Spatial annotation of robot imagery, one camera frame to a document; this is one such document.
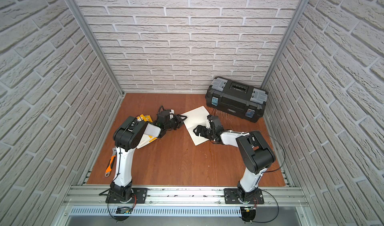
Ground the orange adjustable wrench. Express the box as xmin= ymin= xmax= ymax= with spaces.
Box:
xmin=105 ymin=147 xmax=117 ymax=178

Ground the yellow cover notebook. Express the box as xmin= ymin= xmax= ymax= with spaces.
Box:
xmin=137 ymin=114 xmax=153 ymax=123
xmin=137 ymin=134 xmax=157 ymax=149

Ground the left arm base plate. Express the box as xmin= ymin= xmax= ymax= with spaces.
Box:
xmin=106 ymin=187 xmax=148 ymax=204

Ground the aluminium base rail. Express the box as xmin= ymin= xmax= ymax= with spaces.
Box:
xmin=63 ymin=185 xmax=309 ymax=207

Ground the left aluminium corner post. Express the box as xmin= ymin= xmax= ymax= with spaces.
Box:
xmin=65 ymin=0 xmax=124 ymax=98

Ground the aluminium corner post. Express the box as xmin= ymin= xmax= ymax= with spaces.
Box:
xmin=261 ymin=0 xmax=309 ymax=90
xmin=65 ymin=0 xmax=124 ymax=98

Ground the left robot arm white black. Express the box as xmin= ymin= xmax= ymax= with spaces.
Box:
xmin=110 ymin=107 xmax=188 ymax=202

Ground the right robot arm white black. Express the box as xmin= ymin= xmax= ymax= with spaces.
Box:
xmin=193 ymin=115 xmax=276 ymax=202

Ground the right aluminium corner post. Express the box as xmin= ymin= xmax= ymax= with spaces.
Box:
xmin=261 ymin=0 xmax=309 ymax=90

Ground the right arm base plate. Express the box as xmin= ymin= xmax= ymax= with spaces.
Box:
xmin=224 ymin=188 xmax=265 ymax=205

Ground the black grey toolbox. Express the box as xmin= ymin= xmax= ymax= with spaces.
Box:
xmin=205 ymin=77 xmax=268 ymax=123

